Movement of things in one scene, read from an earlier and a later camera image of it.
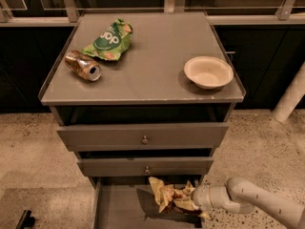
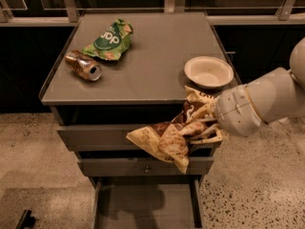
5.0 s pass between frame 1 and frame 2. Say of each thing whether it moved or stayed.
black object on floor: stayed
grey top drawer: stayed
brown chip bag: moved
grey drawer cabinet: stayed
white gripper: moved
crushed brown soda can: stayed
